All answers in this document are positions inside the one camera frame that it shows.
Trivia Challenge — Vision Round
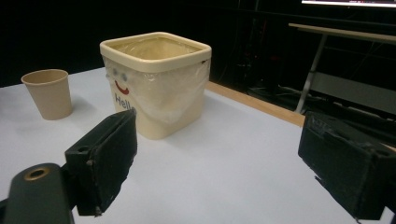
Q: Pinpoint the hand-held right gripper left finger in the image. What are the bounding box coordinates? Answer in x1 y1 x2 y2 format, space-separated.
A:
64 108 138 217

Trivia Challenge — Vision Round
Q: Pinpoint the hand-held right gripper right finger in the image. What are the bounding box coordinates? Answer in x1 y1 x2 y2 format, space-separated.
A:
297 110 396 221

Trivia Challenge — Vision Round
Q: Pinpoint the cream square trash bin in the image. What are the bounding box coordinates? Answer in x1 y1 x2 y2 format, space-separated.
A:
99 31 213 141

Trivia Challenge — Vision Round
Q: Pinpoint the brown paper cup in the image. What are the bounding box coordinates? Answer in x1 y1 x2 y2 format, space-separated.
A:
21 68 74 121

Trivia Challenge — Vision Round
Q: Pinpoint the clear plastic bin liner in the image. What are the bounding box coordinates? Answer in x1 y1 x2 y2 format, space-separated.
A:
104 37 210 125

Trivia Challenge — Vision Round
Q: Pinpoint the metal-legged side table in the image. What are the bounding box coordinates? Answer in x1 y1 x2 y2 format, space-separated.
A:
288 22 396 117

